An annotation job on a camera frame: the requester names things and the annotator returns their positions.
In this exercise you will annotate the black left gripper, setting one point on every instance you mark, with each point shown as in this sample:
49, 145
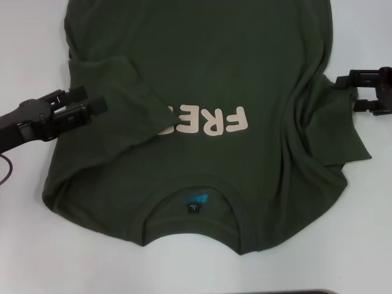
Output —
27, 122

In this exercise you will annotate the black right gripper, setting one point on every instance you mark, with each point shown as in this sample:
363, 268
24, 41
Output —
386, 92

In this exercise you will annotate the dark green FREE! t-shirt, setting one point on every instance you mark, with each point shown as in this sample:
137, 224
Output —
214, 61

